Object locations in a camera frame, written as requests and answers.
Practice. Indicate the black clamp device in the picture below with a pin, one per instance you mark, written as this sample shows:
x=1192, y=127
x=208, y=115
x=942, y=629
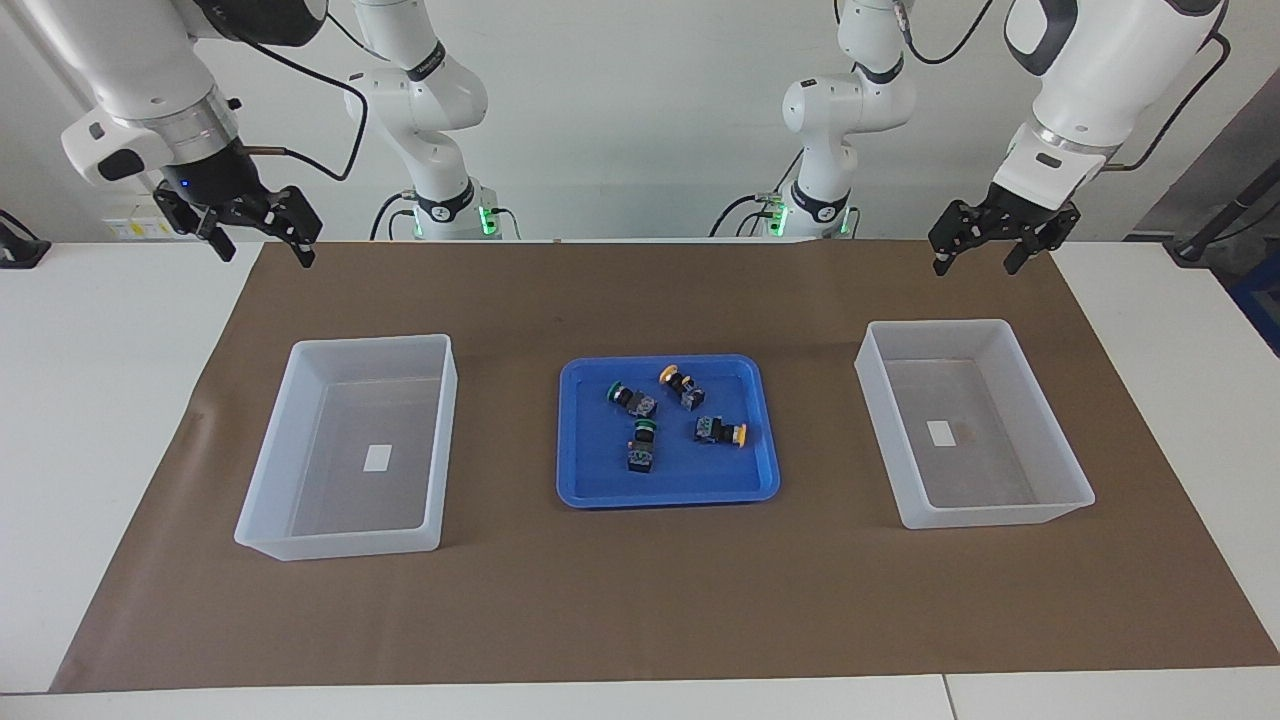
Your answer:
x=20, y=250

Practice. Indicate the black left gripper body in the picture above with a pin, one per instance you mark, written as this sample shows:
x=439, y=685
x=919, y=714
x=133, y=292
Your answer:
x=1000, y=222

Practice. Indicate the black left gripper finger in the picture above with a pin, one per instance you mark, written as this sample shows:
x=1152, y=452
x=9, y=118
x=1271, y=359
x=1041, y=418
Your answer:
x=1020, y=258
x=941, y=262

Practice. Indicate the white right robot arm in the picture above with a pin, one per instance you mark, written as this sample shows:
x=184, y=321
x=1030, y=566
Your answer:
x=130, y=70

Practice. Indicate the white wall socket box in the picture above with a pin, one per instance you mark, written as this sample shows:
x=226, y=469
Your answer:
x=135, y=225

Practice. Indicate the blue plastic tray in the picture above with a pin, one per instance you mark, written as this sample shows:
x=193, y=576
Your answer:
x=668, y=470

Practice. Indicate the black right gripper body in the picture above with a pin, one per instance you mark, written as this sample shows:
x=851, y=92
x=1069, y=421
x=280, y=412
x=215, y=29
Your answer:
x=225, y=180

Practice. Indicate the translucent white plastic box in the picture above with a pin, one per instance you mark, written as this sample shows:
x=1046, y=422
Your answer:
x=330, y=500
x=985, y=480

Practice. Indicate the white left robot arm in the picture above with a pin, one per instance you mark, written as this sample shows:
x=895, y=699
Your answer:
x=1100, y=60

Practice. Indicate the green push button switch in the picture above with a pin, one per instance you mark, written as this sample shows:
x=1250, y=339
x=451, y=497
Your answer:
x=642, y=448
x=632, y=399

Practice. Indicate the yellow push button switch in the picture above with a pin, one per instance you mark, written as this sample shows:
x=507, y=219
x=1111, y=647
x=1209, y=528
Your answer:
x=718, y=431
x=682, y=386

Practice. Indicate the brown table mat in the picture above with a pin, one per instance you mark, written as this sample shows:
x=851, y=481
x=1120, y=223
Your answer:
x=640, y=600

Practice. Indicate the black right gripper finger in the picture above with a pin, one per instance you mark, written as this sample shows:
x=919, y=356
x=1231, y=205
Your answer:
x=303, y=252
x=219, y=245

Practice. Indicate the blue crate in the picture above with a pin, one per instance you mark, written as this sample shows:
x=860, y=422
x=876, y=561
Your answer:
x=1262, y=300

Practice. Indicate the black metal stand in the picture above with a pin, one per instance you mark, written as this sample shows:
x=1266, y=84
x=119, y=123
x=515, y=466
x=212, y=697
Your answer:
x=1215, y=225

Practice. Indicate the white label sticker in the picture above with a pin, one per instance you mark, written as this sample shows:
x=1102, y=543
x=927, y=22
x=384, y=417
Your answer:
x=378, y=458
x=941, y=433

